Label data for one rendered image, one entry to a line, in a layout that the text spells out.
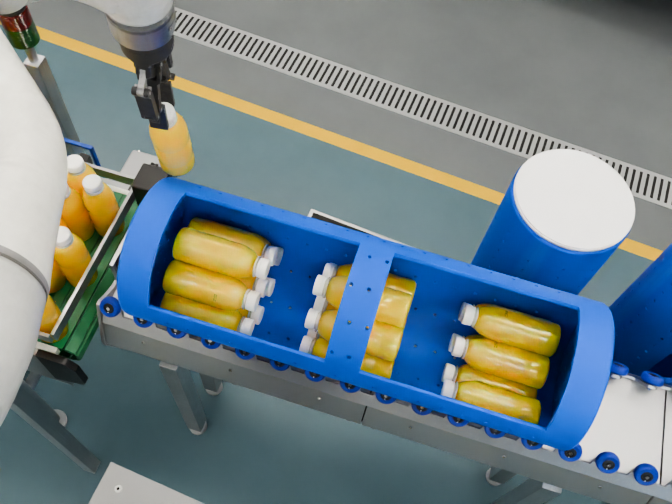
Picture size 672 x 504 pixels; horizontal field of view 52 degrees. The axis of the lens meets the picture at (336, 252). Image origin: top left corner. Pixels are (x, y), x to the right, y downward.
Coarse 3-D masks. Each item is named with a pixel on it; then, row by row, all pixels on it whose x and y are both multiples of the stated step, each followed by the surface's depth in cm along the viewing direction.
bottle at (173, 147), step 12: (180, 120) 118; (156, 132) 117; (168, 132) 117; (180, 132) 118; (156, 144) 119; (168, 144) 119; (180, 144) 120; (168, 156) 122; (180, 156) 123; (192, 156) 128; (168, 168) 127; (180, 168) 127
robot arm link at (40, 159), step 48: (0, 0) 75; (0, 48) 66; (0, 96) 61; (0, 144) 58; (48, 144) 59; (0, 192) 53; (48, 192) 56; (0, 240) 50; (48, 240) 55; (48, 288) 54
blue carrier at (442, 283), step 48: (192, 192) 129; (144, 240) 122; (288, 240) 145; (336, 240) 140; (384, 240) 129; (144, 288) 124; (288, 288) 147; (432, 288) 143; (480, 288) 139; (528, 288) 124; (240, 336) 125; (288, 336) 142; (336, 336) 119; (432, 336) 144; (576, 336) 137; (384, 384) 123; (432, 384) 139; (576, 384) 115; (528, 432) 122; (576, 432) 118
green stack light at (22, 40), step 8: (32, 24) 148; (8, 32) 146; (16, 32) 146; (24, 32) 147; (32, 32) 148; (16, 40) 148; (24, 40) 148; (32, 40) 150; (16, 48) 150; (24, 48) 150
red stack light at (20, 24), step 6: (24, 12) 144; (0, 18) 143; (6, 18) 143; (12, 18) 143; (18, 18) 144; (24, 18) 145; (30, 18) 146; (6, 24) 144; (12, 24) 144; (18, 24) 145; (24, 24) 145; (30, 24) 147; (12, 30) 146; (18, 30) 146
